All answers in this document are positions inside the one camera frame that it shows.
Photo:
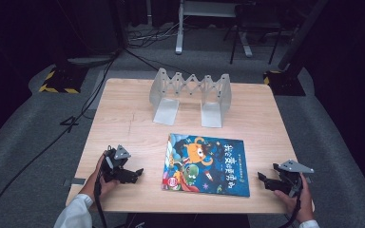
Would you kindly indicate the black chair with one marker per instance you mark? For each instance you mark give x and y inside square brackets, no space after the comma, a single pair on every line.
[256,22]

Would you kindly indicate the person's left hand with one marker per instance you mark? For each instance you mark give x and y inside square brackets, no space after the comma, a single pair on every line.
[92,185]

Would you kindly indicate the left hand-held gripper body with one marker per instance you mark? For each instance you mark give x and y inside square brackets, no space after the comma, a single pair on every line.
[115,161]

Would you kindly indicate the yellow black striped stand base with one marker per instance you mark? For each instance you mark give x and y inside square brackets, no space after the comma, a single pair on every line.
[285,84]
[61,82]

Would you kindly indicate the grey tape strip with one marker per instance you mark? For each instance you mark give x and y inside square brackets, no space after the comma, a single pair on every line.
[77,181]

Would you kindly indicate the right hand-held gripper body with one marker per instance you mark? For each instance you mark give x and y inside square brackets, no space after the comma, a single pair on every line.
[293,177]

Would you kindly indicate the translucent expandable book rack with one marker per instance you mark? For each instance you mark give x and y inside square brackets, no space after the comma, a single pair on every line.
[210,115]

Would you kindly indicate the white desk frame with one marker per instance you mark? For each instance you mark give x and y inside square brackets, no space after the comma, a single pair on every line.
[180,34]

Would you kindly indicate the dark slanted metal stand pole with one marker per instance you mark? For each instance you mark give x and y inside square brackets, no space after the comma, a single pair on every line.
[301,34]

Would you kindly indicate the person's right hand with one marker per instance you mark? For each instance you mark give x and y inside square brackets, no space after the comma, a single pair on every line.
[301,202]

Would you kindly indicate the blue illustrated children's book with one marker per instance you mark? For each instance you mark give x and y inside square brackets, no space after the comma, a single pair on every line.
[225,171]

